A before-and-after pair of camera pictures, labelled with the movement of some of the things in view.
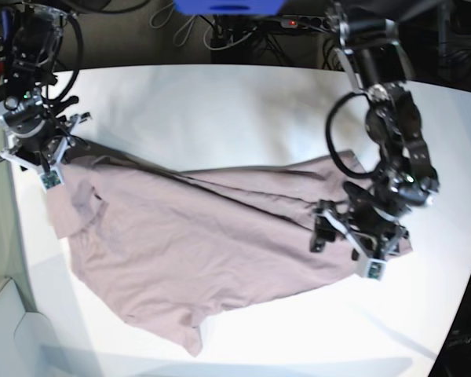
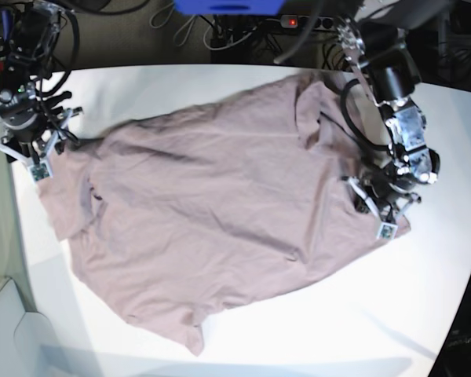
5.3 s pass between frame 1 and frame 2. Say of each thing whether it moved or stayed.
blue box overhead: stayed
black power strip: stayed
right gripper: moved
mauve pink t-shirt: moved
